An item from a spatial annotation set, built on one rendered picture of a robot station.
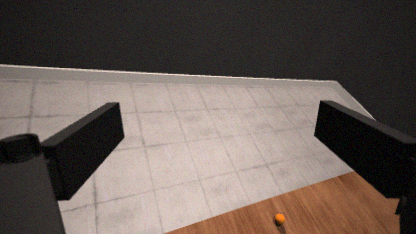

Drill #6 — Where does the small orange ball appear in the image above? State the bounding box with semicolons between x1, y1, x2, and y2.
275;214;285;224

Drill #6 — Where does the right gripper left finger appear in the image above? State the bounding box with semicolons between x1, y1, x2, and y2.
0;102;125;234

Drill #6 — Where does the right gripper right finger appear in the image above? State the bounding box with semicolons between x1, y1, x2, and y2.
314;100;416;234

